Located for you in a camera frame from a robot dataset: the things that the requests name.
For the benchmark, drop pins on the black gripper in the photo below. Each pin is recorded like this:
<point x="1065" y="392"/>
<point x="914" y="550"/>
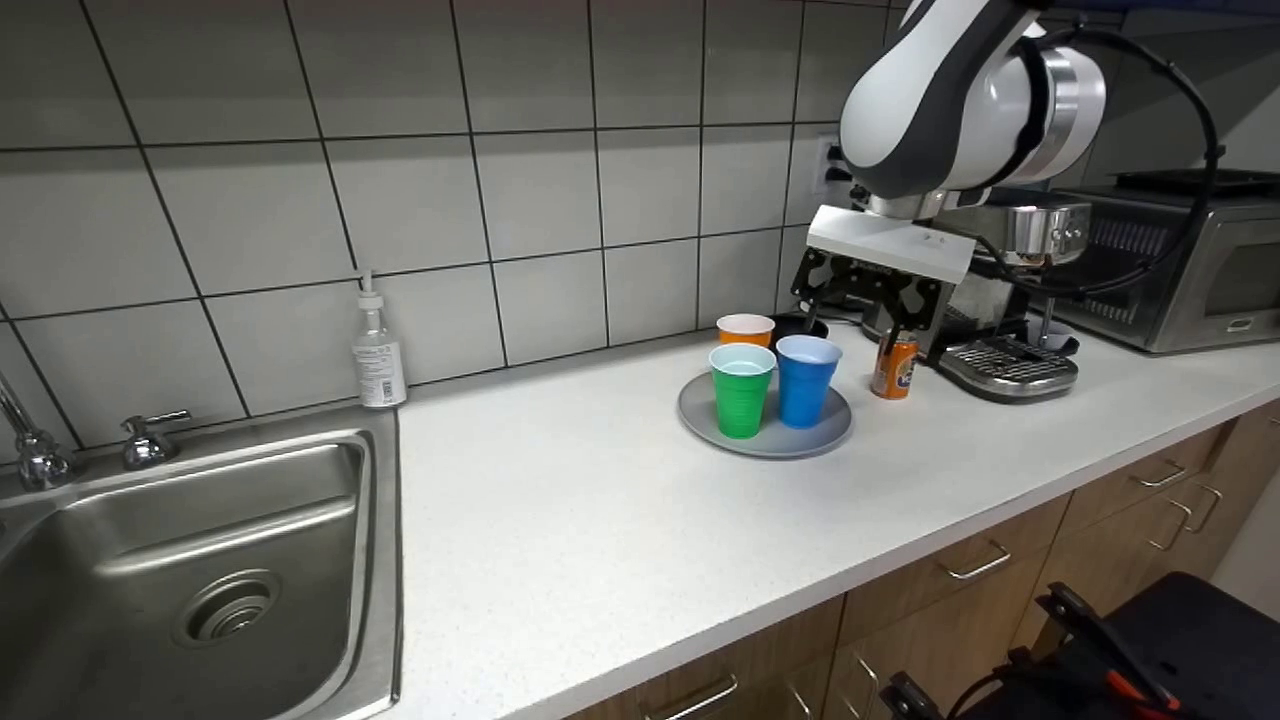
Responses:
<point x="865" y="284"/>

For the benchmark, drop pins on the blue plastic cup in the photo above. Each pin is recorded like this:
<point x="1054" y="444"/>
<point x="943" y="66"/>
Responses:
<point x="805" y="387"/>

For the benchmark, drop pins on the orange plastic cup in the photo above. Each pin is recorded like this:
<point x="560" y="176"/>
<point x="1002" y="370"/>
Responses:
<point x="747" y="329"/>

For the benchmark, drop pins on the green plastic cup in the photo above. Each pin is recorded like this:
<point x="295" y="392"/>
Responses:
<point x="743" y="401"/>

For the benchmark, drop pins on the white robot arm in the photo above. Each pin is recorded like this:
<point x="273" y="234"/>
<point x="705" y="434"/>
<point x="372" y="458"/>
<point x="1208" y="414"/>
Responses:
<point x="963" y="105"/>

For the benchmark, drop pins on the grey round plate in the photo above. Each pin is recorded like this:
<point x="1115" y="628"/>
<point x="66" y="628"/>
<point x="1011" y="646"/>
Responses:
<point x="721" y="441"/>

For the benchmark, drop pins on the orange soda can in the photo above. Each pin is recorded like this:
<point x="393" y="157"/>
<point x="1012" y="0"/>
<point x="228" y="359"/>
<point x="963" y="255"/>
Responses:
<point x="897" y="377"/>

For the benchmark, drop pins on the stainless espresso machine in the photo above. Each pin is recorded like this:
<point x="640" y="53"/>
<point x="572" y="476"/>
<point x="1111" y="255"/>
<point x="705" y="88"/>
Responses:
<point x="1025" y="360"/>

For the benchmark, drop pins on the wooden base cabinet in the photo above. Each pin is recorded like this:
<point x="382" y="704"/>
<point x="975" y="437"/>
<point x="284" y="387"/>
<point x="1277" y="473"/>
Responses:
<point x="935" y="626"/>

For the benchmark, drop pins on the black cart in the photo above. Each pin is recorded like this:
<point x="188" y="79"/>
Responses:
<point x="1174" y="653"/>

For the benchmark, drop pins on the clear soap pump bottle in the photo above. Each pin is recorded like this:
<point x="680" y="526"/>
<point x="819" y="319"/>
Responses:
<point x="376" y="367"/>

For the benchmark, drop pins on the stainless steel sink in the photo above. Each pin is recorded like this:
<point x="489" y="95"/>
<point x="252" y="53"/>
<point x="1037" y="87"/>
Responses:
<point x="203" y="573"/>

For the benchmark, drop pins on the chrome faucet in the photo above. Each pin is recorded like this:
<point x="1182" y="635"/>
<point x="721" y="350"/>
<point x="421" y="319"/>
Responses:
<point x="38" y="455"/>

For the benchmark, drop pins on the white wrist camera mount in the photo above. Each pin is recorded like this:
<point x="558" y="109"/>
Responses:
<point x="891" y="241"/>

